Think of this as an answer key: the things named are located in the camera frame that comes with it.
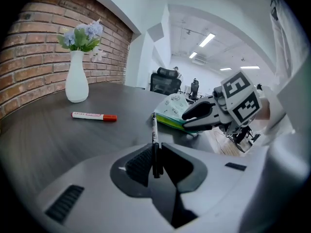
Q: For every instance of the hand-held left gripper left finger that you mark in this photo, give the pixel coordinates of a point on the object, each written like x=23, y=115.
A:
x=97, y=190

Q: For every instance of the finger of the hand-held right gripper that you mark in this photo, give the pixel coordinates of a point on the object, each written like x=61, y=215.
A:
x=204, y=124
x=201, y=107

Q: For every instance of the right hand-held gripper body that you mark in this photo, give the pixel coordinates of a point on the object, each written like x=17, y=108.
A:
x=240, y=98

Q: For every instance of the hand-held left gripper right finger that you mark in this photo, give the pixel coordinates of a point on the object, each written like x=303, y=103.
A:
x=213, y=190

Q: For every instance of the teal pencil pouch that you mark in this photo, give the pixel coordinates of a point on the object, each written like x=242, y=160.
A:
x=172, y=105

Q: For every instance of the thin black pen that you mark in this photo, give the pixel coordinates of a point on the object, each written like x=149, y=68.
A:
x=154, y=135

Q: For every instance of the red-capped white marker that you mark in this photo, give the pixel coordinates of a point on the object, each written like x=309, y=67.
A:
x=87, y=115

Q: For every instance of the person's right forearm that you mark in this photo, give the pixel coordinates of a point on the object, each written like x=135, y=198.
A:
x=263, y=110

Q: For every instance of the small black office chair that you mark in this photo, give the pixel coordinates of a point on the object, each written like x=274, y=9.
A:
x=194, y=88

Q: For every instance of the ceiling light panel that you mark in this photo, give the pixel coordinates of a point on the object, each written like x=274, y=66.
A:
x=193, y=55
x=226, y=69
x=249, y=67
x=207, y=39

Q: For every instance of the black mesh office chair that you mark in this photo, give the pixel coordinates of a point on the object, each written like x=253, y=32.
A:
x=165, y=84

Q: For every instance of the ceiling air conditioner unit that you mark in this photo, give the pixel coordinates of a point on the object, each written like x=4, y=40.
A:
x=199, y=60

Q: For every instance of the white ceramic vase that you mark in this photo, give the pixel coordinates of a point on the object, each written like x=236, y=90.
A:
x=77, y=86

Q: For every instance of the blue artificial flower bouquet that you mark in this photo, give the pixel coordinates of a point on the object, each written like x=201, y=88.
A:
x=82, y=36

